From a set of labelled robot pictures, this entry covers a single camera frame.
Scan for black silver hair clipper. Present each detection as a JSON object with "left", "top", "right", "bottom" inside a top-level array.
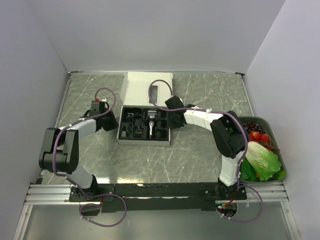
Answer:
[{"left": 147, "top": 110, "right": 157, "bottom": 139}]

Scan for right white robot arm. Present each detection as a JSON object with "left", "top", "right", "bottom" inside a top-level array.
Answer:
[{"left": 165, "top": 95, "right": 249, "bottom": 199}]

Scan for fake dark grapes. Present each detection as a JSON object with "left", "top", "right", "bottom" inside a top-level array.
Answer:
[{"left": 244, "top": 121, "right": 266, "bottom": 134}]

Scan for fake green lettuce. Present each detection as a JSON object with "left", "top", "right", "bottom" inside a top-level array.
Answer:
[{"left": 239, "top": 141, "right": 282, "bottom": 182}]

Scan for white hair clipper kit box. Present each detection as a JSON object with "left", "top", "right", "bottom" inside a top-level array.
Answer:
[{"left": 117, "top": 71, "right": 173, "bottom": 147}]

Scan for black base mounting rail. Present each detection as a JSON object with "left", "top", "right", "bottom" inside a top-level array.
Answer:
[{"left": 69, "top": 181, "right": 247, "bottom": 213}]

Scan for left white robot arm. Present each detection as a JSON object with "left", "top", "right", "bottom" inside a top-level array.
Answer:
[{"left": 38, "top": 99, "right": 118, "bottom": 201}]

